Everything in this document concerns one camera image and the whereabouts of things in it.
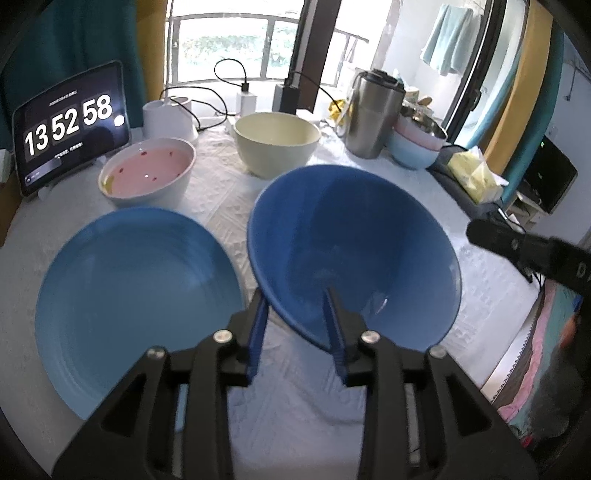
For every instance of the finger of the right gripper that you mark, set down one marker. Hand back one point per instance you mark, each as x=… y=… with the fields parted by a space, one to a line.
x=557 y=260

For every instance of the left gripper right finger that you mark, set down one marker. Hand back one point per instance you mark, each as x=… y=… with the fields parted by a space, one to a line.
x=424 y=418

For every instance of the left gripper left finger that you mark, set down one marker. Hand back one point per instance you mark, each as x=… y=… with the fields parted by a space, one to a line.
x=130 y=435

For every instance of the large dark blue bowl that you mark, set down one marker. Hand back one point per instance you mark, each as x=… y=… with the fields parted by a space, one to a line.
x=384 y=253

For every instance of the pink strawberry bowl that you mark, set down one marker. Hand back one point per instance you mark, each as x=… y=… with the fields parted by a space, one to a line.
x=153 y=172

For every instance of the cream bowl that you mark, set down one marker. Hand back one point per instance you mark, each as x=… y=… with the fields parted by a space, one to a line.
x=273 y=143

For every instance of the stacked pastel bowls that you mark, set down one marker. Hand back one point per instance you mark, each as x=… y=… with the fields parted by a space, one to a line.
x=416 y=139

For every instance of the person's right hand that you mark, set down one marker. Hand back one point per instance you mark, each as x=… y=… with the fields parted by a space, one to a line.
x=568 y=332

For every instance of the black monitor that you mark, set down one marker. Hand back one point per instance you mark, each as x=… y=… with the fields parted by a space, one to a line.
x=548 y=177

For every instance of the yellow tissue pack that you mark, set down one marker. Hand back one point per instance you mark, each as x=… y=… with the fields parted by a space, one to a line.
x=472 y=172

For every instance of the yellow curtain right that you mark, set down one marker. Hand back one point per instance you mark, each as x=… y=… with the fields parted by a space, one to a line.
x=526 y=88

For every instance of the yellow curtain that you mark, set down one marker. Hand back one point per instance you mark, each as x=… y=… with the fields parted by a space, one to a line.
x=526 y=88
x=150 y=33

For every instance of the hanging light blue towel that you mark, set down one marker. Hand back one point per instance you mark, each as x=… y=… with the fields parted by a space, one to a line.
x=452 y=40

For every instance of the stainless steel tumbler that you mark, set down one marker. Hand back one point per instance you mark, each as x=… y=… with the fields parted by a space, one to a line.
x=376 y=101

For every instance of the yellow plastic bag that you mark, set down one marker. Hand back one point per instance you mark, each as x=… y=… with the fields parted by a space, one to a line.
x=340 y=113

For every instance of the tablet showing clock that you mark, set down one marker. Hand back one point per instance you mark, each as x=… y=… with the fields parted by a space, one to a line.
x=69 y=125

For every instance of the white desk lamp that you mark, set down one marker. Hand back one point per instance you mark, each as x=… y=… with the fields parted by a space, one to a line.
x=169 y=118

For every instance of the white power strip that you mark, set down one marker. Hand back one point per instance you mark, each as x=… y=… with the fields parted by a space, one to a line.
x=205 y=123

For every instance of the black charger adapter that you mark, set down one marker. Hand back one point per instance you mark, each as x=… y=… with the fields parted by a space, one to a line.
x=285 y=97

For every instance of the white charger adapter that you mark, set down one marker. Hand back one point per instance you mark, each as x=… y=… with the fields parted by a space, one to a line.
x=245 y=101

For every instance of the teal curtain left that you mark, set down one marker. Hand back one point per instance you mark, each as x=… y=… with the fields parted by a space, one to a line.
x=70 y=37

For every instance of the yellow curtain left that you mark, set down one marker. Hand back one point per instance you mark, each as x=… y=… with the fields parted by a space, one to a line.
x=150 y=33

